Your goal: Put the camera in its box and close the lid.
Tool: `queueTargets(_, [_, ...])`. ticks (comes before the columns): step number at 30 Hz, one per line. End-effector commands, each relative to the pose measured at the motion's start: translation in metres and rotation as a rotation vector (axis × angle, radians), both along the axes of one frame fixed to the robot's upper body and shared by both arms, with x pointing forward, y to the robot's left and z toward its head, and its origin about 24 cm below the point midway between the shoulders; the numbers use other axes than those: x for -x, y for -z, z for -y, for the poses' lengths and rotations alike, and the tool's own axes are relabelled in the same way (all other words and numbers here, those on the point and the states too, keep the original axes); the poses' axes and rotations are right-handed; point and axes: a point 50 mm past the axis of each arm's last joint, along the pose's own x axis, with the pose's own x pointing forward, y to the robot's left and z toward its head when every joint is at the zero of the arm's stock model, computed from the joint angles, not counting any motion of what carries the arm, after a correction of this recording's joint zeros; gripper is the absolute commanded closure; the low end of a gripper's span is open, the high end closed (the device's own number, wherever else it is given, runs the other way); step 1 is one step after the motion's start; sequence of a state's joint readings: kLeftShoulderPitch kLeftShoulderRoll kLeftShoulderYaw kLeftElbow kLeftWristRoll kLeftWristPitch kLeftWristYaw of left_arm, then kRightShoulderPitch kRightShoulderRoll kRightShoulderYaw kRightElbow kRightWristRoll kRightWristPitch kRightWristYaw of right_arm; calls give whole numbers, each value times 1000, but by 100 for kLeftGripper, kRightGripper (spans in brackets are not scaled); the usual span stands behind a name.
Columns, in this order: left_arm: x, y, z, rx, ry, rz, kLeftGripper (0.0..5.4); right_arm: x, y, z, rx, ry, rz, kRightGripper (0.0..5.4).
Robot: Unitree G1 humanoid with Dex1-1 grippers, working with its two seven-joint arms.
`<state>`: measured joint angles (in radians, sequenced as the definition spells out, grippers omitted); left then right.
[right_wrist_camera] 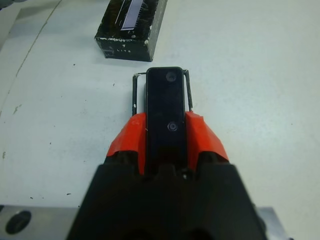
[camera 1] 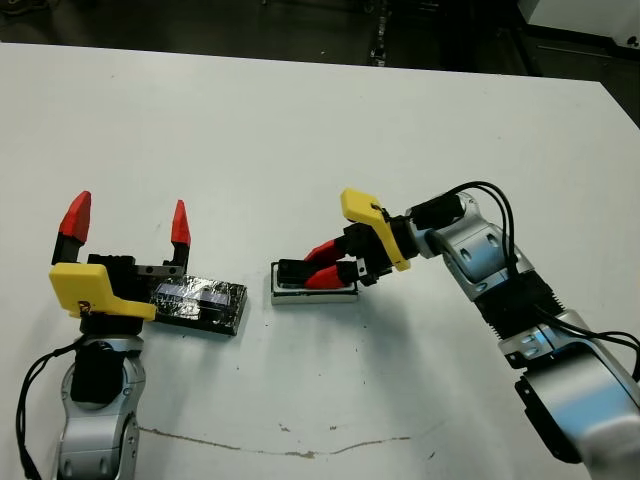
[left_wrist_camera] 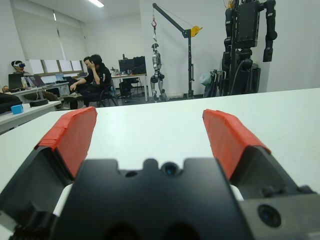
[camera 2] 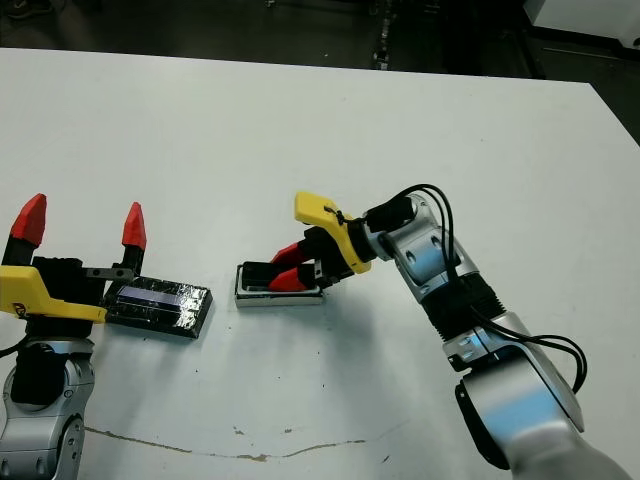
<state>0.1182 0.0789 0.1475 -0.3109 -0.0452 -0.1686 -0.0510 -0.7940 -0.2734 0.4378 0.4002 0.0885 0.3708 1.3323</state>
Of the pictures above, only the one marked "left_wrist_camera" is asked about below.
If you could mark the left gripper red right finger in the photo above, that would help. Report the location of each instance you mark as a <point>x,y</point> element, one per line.
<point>230,140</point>

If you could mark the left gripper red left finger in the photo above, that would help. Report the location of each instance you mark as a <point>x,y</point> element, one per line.
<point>72,135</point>

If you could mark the small blue box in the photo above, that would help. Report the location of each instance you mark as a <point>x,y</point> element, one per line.
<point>17,110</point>

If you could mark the black round puck device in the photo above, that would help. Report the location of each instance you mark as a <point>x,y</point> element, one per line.
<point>38,103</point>

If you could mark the white side table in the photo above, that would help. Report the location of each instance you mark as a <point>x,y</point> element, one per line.
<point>30,113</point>

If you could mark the black folding chair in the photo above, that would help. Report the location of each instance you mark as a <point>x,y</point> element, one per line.
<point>110,96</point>

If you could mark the grey office desk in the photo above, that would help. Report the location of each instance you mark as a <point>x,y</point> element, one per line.
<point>50,85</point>

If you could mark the folded black cart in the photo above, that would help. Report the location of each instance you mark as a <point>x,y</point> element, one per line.
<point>215,83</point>

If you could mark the green plastic bag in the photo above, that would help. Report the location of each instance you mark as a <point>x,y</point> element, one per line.
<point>205,79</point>

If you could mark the grey purple laptop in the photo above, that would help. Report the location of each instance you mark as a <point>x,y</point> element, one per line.
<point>36,80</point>

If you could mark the person in black t-shirt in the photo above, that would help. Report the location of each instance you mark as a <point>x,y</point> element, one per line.
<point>103,75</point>

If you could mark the black carry bag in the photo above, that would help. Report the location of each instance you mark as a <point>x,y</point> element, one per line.
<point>8,102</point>

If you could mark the small drink bottle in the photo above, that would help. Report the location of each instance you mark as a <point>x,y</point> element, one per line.
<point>23,82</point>

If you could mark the black desk chair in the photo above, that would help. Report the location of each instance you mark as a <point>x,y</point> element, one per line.
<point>128,87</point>

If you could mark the man in black jacket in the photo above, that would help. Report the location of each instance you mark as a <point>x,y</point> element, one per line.
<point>86,62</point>

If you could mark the black laptop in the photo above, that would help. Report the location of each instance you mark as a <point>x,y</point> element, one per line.
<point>15,81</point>

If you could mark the white desk with monitors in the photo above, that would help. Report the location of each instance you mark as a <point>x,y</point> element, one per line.
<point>130,75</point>

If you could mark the black floor crane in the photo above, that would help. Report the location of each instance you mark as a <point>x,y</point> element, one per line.
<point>191,65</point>

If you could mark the black computer monitor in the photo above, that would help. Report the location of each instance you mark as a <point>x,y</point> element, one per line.
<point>126,66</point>

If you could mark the person wearing VR headset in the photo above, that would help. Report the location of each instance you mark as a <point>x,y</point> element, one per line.
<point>18,64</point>

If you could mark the white roller blind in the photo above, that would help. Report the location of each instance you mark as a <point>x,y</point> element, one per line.
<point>45,37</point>

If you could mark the silver humanoid robot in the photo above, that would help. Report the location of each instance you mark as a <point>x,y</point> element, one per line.
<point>157,61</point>

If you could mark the yellow crane winch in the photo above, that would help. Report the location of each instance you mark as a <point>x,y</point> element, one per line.
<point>196,31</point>

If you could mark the black humanoid robot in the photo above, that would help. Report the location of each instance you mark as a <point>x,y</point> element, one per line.
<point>247,25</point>

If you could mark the ceiling strip light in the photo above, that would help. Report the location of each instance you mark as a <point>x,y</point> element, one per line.
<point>96,3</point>
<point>54,15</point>

